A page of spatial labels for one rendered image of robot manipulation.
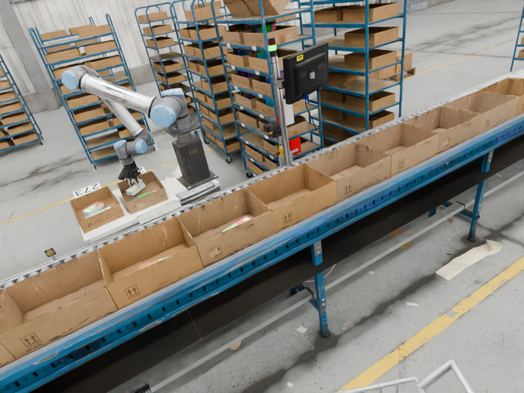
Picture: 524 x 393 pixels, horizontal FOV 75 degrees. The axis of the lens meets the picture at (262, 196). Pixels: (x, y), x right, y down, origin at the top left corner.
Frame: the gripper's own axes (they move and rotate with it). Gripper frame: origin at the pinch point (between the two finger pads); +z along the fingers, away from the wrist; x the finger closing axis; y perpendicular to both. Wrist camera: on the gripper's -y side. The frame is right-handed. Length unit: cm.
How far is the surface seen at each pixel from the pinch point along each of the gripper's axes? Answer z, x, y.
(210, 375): 81, -93, -72
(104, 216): 0.2, -6.4, -36.2
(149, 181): 4.3, 2.6, 16.7
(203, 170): -2, -44, 31
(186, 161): -14.0, -38.9, 21.0
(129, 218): 6.3, -17.9, -27.9
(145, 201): 0.8, -22.6, -13.5
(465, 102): -17, -217, 133
